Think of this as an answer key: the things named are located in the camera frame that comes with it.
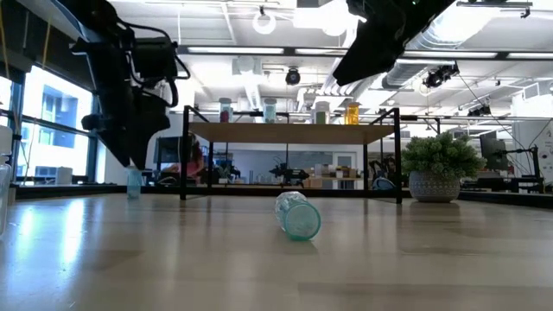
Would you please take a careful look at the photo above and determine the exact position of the black ceiling camera mount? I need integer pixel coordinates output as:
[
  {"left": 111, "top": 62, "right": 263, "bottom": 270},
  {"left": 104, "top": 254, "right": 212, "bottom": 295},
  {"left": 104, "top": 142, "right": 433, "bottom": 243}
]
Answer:
[{"left": 422, "top": 63, "right": 461, "bottom": 90}]

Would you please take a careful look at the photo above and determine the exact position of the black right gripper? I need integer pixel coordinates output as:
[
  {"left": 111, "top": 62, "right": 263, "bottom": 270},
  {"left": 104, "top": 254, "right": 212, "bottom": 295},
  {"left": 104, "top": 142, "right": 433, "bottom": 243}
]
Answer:
[{"left": 333, "top": 0, "right": 457, "bottom": 87}]

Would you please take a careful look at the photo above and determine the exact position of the large glass window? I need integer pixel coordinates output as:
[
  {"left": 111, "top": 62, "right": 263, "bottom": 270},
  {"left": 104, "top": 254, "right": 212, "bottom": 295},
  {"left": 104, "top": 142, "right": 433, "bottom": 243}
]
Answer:
[{"left": 0, "top": 64, "right": 103, "bottom": 187}]

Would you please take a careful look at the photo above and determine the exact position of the small white box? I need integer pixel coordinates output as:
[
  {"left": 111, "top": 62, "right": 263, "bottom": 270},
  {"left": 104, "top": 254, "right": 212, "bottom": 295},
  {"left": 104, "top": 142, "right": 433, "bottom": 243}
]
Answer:
[{"left": 54, "top": 166, "right": 73, "bottom": 186}]

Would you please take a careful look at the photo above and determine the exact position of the person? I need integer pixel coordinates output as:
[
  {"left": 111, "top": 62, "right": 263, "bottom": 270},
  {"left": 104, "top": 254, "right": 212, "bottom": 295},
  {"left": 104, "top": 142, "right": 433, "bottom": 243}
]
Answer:
[{"left": 166, "top": 131, "right": 208, "bottom": 185}]

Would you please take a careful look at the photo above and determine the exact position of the long overhead light bar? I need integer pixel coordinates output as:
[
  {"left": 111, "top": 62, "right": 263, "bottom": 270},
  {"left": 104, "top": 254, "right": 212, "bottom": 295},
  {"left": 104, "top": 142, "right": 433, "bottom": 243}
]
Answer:
[{"left": 176, "top": 42, "right": 553, "bottom": 60}]

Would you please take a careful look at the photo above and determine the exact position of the black monitor on arm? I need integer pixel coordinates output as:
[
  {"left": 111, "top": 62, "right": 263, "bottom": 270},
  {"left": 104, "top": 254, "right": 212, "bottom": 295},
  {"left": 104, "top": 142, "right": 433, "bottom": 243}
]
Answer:
[{"left": 479, "top": 130, "right": 511, "bottom": 172}]

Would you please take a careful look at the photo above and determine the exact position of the potted green plant grey pot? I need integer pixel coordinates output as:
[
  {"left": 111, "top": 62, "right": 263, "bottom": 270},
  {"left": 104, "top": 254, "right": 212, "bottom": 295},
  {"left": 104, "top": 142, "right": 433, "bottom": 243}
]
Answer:
[{"left": 400, "top": 131, "right": 488, "bottom": 204}]

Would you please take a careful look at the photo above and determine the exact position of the wooden table with boxes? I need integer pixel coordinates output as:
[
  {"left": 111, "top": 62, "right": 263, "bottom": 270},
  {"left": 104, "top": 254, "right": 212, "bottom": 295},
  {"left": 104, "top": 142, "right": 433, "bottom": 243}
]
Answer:
[{"left": 302, "top": 163, "right": 363, "bottom": 190}]

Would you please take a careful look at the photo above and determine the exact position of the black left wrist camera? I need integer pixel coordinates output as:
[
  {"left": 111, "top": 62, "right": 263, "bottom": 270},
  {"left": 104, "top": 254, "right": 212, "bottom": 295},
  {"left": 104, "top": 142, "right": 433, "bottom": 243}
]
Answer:
[{"left": 130, "top": 36, "right": 179, "bottom": 81}]

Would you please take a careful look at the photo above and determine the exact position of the white ring ceiling lamp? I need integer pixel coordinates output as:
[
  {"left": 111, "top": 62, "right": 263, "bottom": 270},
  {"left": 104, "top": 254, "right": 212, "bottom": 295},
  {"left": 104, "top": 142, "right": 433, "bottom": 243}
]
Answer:
[{"left": 251, "top": 11, "right": 277, "bottom": 36}]

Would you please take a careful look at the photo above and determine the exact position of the black computer monitor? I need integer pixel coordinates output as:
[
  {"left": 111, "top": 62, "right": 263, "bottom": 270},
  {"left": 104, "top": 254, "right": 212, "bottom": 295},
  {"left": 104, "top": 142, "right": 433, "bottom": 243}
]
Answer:
[{"left": 154, "top": 136, "right": 189, "bottom": 164}]

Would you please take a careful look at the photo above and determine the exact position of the orange medicine bottle white cap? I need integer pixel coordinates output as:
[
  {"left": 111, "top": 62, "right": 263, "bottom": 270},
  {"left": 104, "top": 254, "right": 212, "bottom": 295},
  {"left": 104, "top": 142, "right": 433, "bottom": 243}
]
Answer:
[{"left": 344, "top": 102, "right": 361, "bottom": 126}]

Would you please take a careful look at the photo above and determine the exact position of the blue and black bag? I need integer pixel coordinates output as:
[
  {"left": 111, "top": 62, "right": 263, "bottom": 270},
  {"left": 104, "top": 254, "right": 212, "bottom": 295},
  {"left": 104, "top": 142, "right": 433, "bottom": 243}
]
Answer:
[{"left": 371, "top": 175, "right": 396, "bottom": 192}]

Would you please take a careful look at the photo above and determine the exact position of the black aluminium rig frame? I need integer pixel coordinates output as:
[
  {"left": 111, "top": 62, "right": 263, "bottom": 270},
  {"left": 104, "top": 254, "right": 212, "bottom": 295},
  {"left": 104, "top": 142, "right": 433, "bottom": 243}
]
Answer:
[{"left": 12, "top": 183, "right": 553, "bottom": 209}]

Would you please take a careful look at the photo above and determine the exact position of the wooden shelf black metal frame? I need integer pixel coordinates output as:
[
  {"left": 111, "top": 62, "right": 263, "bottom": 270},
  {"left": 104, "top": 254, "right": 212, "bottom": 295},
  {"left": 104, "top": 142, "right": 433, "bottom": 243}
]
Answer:
[{"left": 179, "top": 105, "right": 404, "bottom": 205}]

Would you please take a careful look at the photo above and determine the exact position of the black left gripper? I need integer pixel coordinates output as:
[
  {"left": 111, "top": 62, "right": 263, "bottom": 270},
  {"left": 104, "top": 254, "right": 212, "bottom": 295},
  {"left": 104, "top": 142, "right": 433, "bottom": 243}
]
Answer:
[{"left": 80, "top": 36, "right": 173, "bottom": 171}]

